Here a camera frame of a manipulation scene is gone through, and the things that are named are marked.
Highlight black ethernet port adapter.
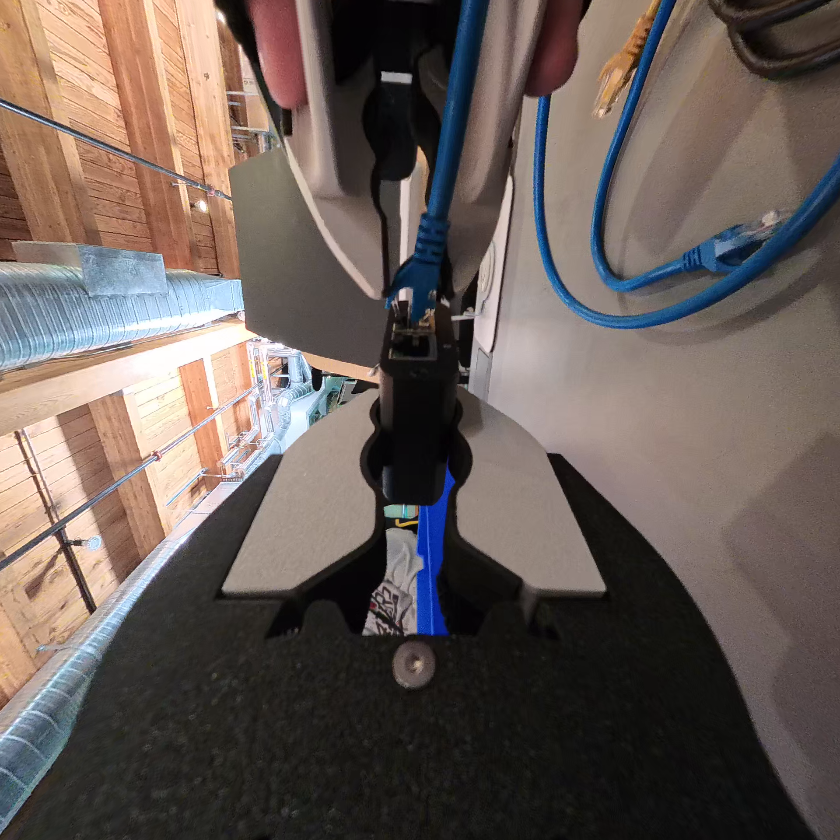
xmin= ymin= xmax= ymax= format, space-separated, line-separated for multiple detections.
xmin=378 ymin=305 xmax=463 ymax=505

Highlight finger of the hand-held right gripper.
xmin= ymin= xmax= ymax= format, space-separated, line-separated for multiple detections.
xmin=440 ymin=0 xmax=526 ymax=296
xmin=283 ymin=0 xmax=401 ymax=300

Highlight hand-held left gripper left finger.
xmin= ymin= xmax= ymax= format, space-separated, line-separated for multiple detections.
xmin=221 ymin=392 xmax=401 ymax=634

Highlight person's right hand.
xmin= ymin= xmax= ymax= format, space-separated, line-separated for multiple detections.
xmin=247 ymin=0 xmax=585 ymax=109

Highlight silver ventilation duct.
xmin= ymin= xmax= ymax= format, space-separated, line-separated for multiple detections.
xmin=0 ymin=260 xmax=245 ymax=376
xmin=0 ymin=552 xmax=178 ymax=791

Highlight black ethernet cable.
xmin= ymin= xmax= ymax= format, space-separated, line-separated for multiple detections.
xmin=709 ymin=0 xmax=840 ymax=80

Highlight blue ethernet cable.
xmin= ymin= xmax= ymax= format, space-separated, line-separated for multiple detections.
xmin=385 ymin=0 xmax=840 ymax=329

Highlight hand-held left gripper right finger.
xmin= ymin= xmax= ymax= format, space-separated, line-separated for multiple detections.
xmin=440 ymin=388 xmax=607 ymax=634

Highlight orange ethernet cable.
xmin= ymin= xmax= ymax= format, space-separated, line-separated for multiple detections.
xmin=594 ymin=0 xmax=664 ymax=119

